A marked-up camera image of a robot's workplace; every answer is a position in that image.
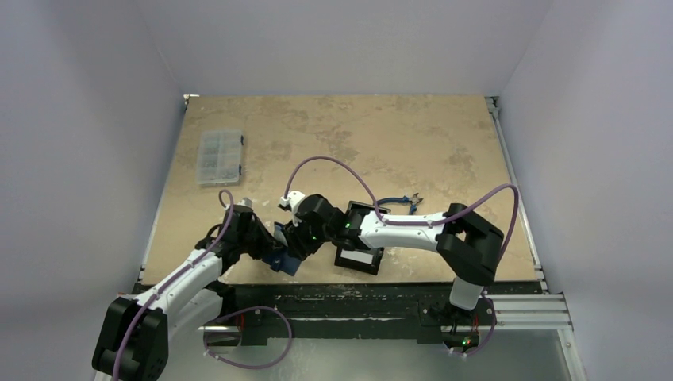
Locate blue card holder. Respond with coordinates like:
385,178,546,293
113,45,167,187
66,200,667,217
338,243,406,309
262,246,302,276

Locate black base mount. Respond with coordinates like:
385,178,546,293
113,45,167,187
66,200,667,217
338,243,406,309
152,283,545,348

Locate white card in tray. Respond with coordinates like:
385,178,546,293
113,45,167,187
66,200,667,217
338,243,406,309
340,251,377,265

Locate clear plastic organizer box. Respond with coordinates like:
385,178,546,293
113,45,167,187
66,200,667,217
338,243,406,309
195,129,244,187

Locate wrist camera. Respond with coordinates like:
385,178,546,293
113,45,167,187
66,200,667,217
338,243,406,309
237,198,253,208
279,190,306,211

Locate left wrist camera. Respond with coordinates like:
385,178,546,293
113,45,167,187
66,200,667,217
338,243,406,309
237,198,253,208

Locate blue handled pliers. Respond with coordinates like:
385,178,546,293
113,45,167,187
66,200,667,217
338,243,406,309
376,193,424,215

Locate black plastic tray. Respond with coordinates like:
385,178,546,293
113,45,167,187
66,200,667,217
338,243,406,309
334,201,384,275

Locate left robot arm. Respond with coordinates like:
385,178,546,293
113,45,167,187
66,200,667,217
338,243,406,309
92,205,287,380

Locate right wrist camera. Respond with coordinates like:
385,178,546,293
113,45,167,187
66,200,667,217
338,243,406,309
279,190,306,211

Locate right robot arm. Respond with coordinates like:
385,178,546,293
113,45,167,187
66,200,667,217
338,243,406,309
279,191,506,323

